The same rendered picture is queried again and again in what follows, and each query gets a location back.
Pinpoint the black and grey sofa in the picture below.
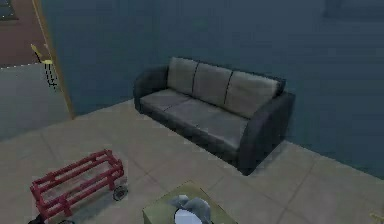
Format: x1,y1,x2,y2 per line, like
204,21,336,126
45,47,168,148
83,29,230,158
132,56,297,177

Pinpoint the olive green table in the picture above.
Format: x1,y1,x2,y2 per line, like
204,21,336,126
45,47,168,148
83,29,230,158
142,180,238,224

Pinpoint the red slatted cart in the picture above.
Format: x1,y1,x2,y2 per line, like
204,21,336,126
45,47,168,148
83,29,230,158
29,148,130,224

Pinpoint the yellow chair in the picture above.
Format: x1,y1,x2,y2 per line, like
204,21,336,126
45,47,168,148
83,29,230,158
30,43,60,89

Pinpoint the yellow door frame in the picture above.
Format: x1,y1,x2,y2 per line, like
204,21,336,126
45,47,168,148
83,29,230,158
31,0,76,120

